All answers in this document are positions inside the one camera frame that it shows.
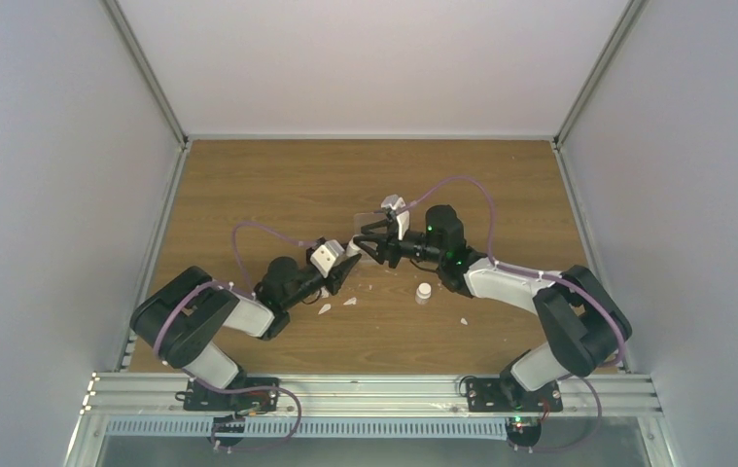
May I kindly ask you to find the clear plastic pill organizer box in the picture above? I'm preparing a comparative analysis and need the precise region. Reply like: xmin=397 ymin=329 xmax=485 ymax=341
xmin=353 ymin=212 xmax=387 ymax=234

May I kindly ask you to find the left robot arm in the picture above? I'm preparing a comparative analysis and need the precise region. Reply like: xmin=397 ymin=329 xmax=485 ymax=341
xmin=129 ymin=254 xmax=362 ymax=392

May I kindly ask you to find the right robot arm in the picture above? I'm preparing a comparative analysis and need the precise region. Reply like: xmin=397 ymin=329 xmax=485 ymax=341
xmin=346 ymin=204 xmax=632 ymax=393

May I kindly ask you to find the white pill fragments pile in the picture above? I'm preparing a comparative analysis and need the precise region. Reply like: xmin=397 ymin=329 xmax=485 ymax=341
xmin=316 ymin=288 xmax=359 ymax=315

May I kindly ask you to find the capped white pill bottle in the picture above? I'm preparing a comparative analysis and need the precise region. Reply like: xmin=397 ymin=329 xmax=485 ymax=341
xmin=415 ymin=282 xmax=432 ymax=305

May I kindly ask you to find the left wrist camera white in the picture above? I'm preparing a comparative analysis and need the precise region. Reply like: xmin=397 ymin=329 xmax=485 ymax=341
xmin=309 ymin=238 xmax=345 ymax=278

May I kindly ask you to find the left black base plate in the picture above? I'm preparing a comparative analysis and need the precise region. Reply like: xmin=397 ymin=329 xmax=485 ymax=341
xmin=174 ymin=377 xmax=280 ymax=413

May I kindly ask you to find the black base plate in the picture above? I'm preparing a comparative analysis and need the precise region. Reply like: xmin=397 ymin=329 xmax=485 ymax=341
xmin=174 ymin=377 xmax=280 ymax=413
xmin=458 ymin=375 xmax=563 ymax=414

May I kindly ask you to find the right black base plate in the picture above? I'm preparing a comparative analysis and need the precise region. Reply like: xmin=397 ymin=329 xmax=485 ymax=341
xmin=458 ymin=375 xmax=563 ymax=414

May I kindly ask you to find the aluminium front rail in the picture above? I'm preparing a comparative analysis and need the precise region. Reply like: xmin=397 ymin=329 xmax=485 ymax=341
xmin=80 ymin=373 xmax=663 ymax=417

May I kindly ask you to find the white slotted cable duct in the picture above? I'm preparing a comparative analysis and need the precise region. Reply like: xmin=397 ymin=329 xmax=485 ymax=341
xmin=105 ymin=415 xmax=508 ymax=441

